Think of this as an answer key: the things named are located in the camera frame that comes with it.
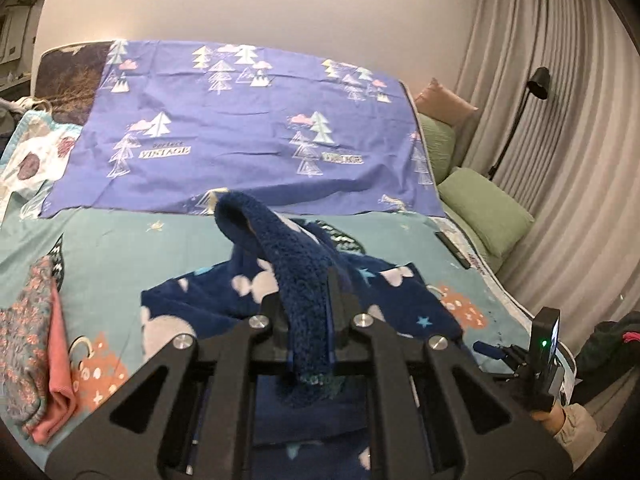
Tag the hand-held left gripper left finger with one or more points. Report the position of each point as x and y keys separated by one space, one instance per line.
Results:
x=286 y=332

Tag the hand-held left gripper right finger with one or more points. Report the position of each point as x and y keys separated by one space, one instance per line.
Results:
x=331 y=327

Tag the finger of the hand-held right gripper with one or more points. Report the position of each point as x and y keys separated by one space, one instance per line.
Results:
x=495 y=352

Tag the navy fleece star-print garment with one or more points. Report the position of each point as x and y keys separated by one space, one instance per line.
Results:
x=300 y=280

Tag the person's right hand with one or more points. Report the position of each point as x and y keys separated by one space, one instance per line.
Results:
x=547 y=417

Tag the person's dark clothing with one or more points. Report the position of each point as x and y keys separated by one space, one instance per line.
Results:
x=612 y=355

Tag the black remote control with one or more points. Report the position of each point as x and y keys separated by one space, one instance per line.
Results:
x=452 y=249

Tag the green pillow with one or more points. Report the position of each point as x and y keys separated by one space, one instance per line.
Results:
x=482 y=212
x=437 y=142

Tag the teal printed bedsheet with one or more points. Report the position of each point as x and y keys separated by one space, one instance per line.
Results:
x=125 y=245

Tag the purple tree-print sheet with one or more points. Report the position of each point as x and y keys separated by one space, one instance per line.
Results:
x=235 y=130

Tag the grey pleated curtain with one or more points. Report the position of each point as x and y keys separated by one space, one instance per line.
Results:
x=565 y=135

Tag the black floor lamp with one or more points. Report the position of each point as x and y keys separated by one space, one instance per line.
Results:
x=520 y=115

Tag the tan pillow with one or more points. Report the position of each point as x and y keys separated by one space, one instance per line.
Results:
x=445 y=102

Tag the floral cloth with pink lining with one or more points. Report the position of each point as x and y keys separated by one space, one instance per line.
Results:
x=30 y=340

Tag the white quilt with round prints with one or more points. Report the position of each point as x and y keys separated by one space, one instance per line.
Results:
x=35 y=155

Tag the brown printed mattress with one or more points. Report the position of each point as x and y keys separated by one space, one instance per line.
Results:
x=65 y=80

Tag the white shelf unit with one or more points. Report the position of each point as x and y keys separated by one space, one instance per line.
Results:
x=12 y=35

